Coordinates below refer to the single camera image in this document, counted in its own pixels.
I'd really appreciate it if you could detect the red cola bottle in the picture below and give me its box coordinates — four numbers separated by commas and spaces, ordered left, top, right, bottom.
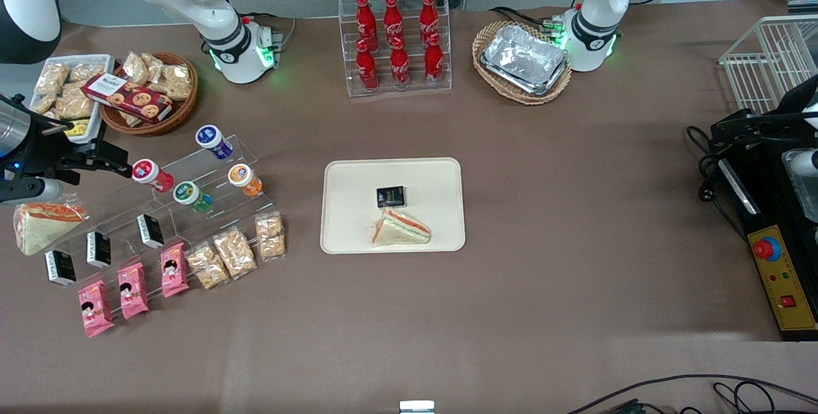
419, 0, 440, 44
390, 36, 411, 89
424, 33, 445, 87
383, 0, 405, 47
355, 39, 379, 92
355, 0, 378, 50

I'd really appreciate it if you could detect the beige plastic tray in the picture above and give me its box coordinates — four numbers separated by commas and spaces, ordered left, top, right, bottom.
320, 157, 467, 255

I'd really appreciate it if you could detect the grey right wrist camera bar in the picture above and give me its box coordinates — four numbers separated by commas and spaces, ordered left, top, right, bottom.
0, 176, 63, 204

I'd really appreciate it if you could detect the black left arm base cable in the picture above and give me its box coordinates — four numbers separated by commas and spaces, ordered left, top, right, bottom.
490, 6, 566, 33

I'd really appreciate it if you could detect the red gum bottle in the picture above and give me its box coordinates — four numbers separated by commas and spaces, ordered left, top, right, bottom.
132, 159, 174, 194

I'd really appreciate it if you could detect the silver foil tray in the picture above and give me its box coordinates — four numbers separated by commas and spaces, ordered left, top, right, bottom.
481, 24, 569, 96

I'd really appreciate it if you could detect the red cookie box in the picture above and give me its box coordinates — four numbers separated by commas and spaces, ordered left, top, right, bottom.
82, 73, 174, 125

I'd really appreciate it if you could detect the pink snack packet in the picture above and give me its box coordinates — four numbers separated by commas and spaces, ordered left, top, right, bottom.
118, 262, 150, 320
160, 242, 190, 298
77, 280, 115, 338

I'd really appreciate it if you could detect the small black white box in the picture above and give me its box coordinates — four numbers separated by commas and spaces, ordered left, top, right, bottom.
136, 213, 166, 250
44, 250, 77, 288
86, 230, 112, 269

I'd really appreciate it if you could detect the clear acrylic bottle rack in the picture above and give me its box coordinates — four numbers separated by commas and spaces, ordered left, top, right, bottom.
338, 0, 453, 98

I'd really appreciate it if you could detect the grey right arm base cable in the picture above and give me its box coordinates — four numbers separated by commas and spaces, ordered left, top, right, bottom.
242, 12, 298, 57

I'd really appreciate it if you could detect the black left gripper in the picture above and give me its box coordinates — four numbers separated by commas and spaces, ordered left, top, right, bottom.
711, 109, 818, 150

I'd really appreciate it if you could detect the orange gum bottle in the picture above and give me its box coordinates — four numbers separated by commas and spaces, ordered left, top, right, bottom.
228, 163, 263, 197

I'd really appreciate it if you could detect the white wire basket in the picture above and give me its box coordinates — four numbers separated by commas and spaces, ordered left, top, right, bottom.
719, 16, 818, 114

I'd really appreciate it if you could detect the black machine with yellow panel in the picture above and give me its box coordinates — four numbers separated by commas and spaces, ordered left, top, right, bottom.
716, 144, 818, 342

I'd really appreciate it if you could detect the round brown wicker basket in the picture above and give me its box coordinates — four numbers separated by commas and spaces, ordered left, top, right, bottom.
98, 52, 199, 137

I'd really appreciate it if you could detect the wrapped triangle sandwich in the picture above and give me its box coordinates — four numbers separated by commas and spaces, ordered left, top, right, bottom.
367, 208, 432, 247
13, 194, 89, 256

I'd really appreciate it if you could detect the clear acrylic tiered stand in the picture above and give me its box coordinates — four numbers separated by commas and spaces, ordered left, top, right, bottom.
63, 135, 277, 303

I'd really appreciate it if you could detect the black machine power cable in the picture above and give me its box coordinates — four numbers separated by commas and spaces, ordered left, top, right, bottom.
686, 125, 748, 242

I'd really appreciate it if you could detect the white plastic bin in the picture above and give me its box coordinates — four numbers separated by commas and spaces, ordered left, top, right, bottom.
29, 54, 116, 145

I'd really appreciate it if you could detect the small black snack packet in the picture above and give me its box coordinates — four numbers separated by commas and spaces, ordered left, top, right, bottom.
375, 185, 407, 209

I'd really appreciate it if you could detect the black floor cable bundle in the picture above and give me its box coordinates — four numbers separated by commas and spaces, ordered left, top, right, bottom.
567, 374, 818, 414

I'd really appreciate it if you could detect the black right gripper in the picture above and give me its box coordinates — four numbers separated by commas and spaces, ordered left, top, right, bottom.
22, 114, 132, 180

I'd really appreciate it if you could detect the oval tan wicker basket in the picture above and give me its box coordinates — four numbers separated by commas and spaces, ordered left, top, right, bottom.
472, 21, 573, 106

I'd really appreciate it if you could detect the blue gum bottle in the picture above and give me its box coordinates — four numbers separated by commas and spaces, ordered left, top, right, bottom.
195, 125, 234, 161

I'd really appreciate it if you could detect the green gum bottle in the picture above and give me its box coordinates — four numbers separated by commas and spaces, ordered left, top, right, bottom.
173, 181, 213, 214

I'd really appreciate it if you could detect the red emergency stop button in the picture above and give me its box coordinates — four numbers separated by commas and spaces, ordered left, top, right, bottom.
752, 236, 782, 261

